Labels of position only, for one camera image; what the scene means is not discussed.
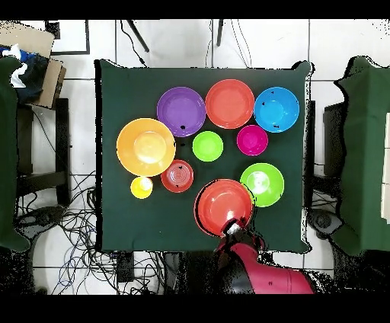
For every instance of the large orange bowl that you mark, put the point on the large orange bowl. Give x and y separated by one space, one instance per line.
146 147

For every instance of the large red bowl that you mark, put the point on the large red bowl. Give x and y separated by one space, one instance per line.
230 103
222 204

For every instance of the large green bowl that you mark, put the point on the large green bowl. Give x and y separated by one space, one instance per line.
266 182

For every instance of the pink bowl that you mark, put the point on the pink bowl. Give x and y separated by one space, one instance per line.
252 140

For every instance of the green cloth covered table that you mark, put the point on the green cloth covered table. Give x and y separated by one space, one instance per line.
362 152
7 152

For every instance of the yellow cup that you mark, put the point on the yellow cup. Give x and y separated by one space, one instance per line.
141 188

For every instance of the black tripod leg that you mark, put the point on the black tripod leg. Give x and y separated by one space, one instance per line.
138 36
219 32

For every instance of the purple bowl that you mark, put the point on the purple bowl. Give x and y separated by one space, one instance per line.
181 111

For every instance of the blue cloth bag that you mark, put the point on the blue cloth bag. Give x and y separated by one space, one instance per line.
33 76

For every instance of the dark green table cloth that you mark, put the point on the dark green table cloth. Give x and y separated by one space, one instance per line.
137 213

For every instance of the black power box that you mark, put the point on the black power box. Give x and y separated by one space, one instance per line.
125 268

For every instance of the white board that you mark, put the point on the white board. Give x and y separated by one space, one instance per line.
387 167

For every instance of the black floor frame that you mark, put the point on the black floor frame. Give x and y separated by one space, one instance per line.
87 36

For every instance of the blue bowl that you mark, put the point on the blue bowl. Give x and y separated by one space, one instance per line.
276 109

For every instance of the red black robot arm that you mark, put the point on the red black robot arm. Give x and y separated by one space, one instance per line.
268 280

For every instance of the small red bowl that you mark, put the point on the small red bowl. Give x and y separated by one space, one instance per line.
178 178

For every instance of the small green bowl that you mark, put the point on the small green bowl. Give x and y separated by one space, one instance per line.
207 146

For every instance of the black stool frame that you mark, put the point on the black stool frame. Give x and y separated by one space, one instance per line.
62 137

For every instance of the brown cardboard box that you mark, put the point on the brown cardboard box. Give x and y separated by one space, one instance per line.
30 38

